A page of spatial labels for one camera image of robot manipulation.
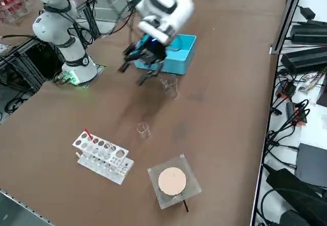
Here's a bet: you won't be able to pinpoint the red plastic spoon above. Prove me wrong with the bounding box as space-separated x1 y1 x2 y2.
83 128 95 141

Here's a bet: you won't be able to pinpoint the white test tube rack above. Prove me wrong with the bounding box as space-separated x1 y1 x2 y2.
72 131 134 185

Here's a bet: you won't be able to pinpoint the blue plastic bin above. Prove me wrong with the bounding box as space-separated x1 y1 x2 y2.
134 33 197 75

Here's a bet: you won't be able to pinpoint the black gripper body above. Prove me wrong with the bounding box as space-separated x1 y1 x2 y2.
131 34 168 65

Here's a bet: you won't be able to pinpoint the glass test tube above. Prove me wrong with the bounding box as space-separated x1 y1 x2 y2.
102 141 115 159

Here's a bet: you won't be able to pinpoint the dark grey flat box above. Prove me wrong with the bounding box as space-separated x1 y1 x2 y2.
296 143 327 186

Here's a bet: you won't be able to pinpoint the red and black device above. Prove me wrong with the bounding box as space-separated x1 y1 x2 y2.
286 102 309 126
277 81 297 100

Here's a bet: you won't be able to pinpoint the black frame cart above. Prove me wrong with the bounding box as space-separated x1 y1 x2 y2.
0 35 64 94

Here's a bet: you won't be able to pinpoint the clear acrylic shelf red items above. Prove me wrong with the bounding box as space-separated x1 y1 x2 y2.
0 0 29 26

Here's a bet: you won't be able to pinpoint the small black power adapter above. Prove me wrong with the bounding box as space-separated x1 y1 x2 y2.
298 6 316 19

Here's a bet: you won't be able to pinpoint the aluminium frame post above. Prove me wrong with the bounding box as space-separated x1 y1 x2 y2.
270 0 307 55

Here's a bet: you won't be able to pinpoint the large glass beaker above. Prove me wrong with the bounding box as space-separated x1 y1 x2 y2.
159 77 179 99

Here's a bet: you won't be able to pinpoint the black power supply brick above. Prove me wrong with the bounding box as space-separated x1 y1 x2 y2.
281 46 327 75
291 20 327 45

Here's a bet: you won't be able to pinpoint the small glass beaker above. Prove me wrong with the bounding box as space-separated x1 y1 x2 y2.
136 122 151 140

